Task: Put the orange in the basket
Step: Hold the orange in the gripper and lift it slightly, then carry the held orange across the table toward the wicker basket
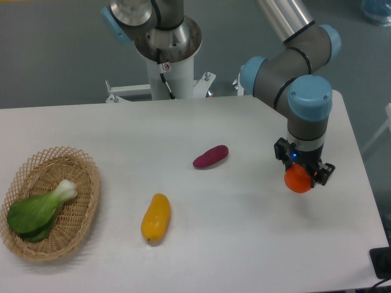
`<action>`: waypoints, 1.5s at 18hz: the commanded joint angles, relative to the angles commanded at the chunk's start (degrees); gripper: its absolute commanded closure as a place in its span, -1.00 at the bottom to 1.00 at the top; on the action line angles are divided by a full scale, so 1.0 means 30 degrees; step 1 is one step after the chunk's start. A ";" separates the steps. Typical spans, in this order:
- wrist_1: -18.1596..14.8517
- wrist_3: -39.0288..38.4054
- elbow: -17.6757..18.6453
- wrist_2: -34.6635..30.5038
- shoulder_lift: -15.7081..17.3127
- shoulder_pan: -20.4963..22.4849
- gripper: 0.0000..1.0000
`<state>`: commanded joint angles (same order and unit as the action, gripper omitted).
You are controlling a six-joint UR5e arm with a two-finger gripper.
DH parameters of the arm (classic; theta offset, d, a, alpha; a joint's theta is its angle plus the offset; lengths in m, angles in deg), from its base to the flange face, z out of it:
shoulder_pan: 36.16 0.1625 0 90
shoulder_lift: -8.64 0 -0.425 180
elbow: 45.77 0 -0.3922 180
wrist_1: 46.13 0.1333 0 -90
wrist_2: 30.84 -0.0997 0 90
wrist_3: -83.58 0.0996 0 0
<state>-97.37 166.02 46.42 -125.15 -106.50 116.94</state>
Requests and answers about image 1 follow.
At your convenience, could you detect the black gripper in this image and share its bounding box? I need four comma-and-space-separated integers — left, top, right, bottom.
274, 137, 335, 187

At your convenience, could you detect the orange fruit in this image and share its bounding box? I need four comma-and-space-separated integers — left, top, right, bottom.
284, 164, 312, 194

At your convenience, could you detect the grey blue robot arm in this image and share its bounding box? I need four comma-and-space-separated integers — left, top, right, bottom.
101, 1, 341, 189

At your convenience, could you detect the woven wicker basket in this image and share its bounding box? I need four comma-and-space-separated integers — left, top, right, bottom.
1, 146, 100, 262

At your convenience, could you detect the purple sweet potato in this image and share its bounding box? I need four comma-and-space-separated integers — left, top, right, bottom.
192, 145, 229, 169

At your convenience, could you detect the black device at table edge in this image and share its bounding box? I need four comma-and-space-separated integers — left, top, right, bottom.
369, 247, 390, 279

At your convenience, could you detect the yellow mango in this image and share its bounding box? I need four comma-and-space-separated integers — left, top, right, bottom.
141, 194, 171, 244

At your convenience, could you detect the green bok choy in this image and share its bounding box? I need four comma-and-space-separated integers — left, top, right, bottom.
7, 179, 78, 242

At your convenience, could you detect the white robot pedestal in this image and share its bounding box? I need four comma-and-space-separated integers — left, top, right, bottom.
104, 15, 245, 104

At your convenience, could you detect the black cable on pedestal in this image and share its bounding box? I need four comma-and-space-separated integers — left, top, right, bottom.
155, 48, 177, 100

